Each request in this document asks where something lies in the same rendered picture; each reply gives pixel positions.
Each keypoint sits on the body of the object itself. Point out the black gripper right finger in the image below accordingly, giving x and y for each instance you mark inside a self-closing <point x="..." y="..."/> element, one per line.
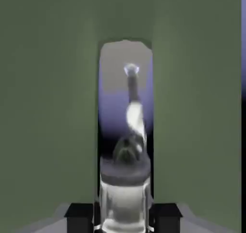
<point x="166" y="217"/>

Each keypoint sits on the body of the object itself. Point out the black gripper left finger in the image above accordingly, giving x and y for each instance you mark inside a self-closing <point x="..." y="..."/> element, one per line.
<point x="79" y="217"/>

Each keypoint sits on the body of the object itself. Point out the green cabinet door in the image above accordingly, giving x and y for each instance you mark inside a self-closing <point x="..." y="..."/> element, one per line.
<point x="48" y="102"/>

